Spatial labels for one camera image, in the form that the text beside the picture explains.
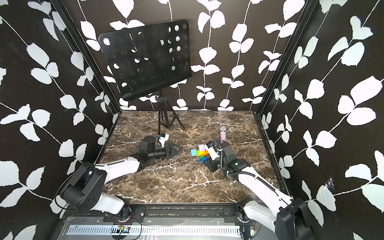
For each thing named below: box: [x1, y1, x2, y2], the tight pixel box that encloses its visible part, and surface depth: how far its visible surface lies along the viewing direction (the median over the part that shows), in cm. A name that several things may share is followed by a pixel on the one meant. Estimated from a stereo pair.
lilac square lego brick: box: [198, 144, 206, 152], surface depth 85 cm
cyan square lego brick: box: [190, 149, 197, 157], surface depth 87 cm
